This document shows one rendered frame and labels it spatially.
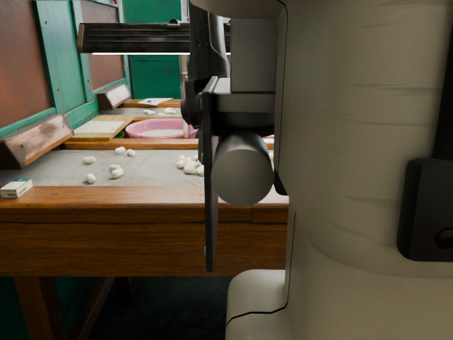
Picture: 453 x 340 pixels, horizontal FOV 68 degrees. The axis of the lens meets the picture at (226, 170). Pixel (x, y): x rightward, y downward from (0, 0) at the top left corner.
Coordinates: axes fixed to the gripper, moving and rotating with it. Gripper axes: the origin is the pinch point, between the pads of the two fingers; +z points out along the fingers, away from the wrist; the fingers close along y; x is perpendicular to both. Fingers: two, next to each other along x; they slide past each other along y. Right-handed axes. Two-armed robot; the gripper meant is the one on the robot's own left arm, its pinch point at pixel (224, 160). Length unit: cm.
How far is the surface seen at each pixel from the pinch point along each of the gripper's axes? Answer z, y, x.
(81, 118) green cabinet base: 41, 53, -33
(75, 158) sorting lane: 24, 45, -10
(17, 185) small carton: -2.2, 44.2, 5.9
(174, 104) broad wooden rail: 80, 26, -60
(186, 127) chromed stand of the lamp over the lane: 29.9, 12.8, -22.8
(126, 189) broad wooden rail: 1.0, 21.8, 6.2
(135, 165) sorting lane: 18.9, 25.5, -5.9
